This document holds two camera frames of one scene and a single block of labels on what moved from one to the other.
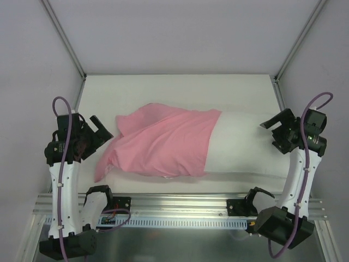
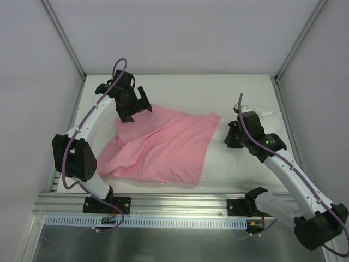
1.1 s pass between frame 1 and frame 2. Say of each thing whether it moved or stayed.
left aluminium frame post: stayed
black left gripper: moved
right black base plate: stayed
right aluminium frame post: stayed
